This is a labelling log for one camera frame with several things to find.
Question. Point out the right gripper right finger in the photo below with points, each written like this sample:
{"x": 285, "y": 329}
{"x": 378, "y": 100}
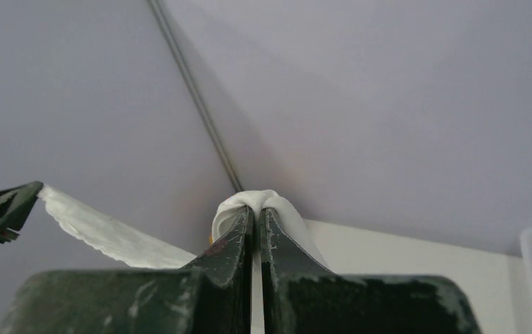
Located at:
{"x": 300, "y": 295}

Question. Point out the left corner metal post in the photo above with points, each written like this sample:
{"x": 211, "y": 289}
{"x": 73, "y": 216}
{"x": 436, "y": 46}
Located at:
{"x": 162, "y": 17}

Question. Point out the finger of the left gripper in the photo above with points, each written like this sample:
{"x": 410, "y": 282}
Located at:
{"x": 15, "y": 206}

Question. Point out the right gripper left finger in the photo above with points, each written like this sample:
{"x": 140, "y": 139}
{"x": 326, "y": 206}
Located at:
{"x": 210, "y": 294}

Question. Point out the white t shirt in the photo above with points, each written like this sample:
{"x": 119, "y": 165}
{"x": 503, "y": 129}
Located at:
{"x": 124, "y": 243}

